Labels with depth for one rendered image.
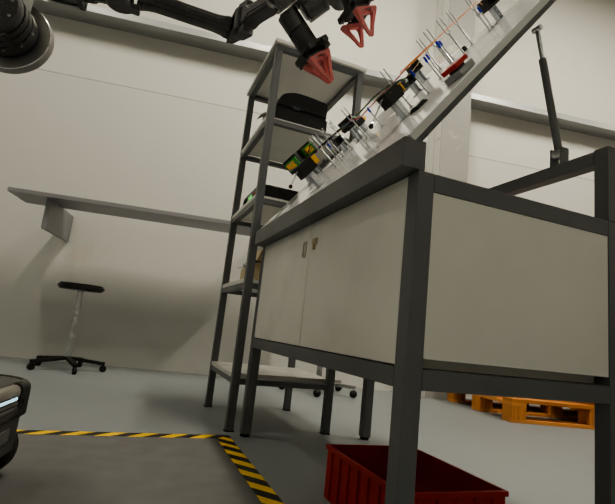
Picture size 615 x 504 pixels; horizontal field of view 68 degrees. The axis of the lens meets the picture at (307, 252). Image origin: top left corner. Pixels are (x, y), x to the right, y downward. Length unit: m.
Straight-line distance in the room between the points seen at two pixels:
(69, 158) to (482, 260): 3.92
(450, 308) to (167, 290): 3.37
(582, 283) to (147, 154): 3.78
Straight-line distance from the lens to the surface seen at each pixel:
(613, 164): 1.42
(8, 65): 1.49
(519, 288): 1.10
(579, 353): 1.23
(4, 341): 4.40
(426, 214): 0.96
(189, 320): 4.10
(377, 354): 1.00
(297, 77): 2.70
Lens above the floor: 0.44
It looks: 10 degrees up
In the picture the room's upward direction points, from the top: 6 degrees clockwise
